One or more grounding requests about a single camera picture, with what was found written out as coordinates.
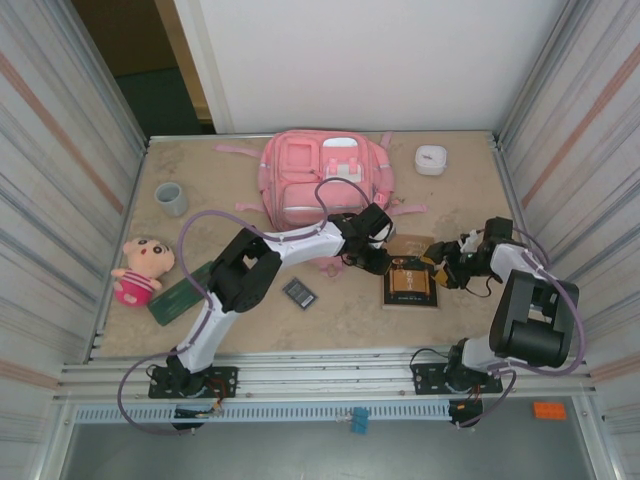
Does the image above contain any aluminium mounting rail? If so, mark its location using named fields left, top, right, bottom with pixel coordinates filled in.
left=52, top=349, right=599, bottom=404

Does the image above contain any blue connector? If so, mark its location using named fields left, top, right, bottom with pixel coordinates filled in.
left=349, top=407, right=371, bottom=435

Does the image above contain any white square container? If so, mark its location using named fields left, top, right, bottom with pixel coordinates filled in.
left=413, top=143, right=448, bottom=177

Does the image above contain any white slotted cable duct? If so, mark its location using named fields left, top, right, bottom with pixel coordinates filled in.
left=73, top=403, right=451, bottom=425

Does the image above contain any grey cup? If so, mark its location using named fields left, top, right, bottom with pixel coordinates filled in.
left=153, top=182, right=190, bottom=218

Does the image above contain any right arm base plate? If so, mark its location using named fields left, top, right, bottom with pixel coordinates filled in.
left=410, top=363, right=504, bottom=396

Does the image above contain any aluminium table edge rail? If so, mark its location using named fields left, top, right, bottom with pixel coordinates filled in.
left=146, top=130, right=501, bottom=148

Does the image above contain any cartoon boy plush doll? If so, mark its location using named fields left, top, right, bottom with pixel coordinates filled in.
left=110, top=237, right=177, bottom=308

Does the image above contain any brown wooden door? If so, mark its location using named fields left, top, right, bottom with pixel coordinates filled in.
left=69, top=0, right=211, bottom=124

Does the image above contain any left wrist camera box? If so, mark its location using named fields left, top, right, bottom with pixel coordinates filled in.
left=373, top=224, right=399, bottom=249

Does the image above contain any green notebook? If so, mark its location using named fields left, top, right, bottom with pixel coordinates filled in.
left=148, top=262, right=216, bottom=327

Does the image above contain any brown hardcover book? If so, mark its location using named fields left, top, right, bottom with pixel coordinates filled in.
left=382, top=233, right=441, bottom=311

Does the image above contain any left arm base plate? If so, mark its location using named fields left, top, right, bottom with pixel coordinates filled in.
left=148, top=365, right=240, bottom=400

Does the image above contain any pink student backpack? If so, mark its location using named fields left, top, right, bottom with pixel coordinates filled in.
left=213, top=129, right=430, bottom=279

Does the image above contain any orange toy brick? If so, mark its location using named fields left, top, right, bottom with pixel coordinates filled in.
left=532, top=401, right=568, bottom=422

